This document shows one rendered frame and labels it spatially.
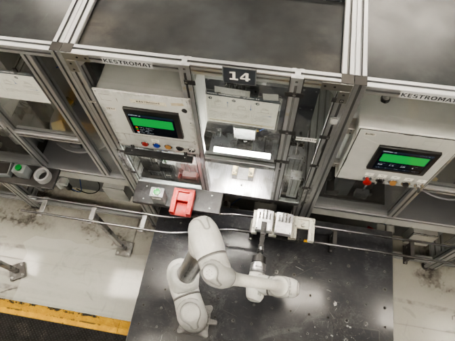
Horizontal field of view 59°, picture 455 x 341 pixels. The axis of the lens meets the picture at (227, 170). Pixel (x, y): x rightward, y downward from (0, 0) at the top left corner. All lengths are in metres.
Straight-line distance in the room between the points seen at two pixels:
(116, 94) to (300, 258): 1.50
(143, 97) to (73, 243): 2.05
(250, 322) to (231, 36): 1.60
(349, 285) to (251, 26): 1.63
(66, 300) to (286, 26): 2.61
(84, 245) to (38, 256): 0.38
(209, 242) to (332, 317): 1.07
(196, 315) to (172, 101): 1.13
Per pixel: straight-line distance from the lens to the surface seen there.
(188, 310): 2.24
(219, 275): 1.70
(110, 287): 3.36
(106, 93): 1.79
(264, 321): 2.50
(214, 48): 1.59
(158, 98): 1.71
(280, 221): 2.38
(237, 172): 2.48
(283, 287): 2.17
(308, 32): 1.66
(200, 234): 1.76
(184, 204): 2.44
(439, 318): 3.50
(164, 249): 2.62
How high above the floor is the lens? 3.16
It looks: 63 degrees down
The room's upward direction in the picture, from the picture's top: 3 degrees counter-clockwise
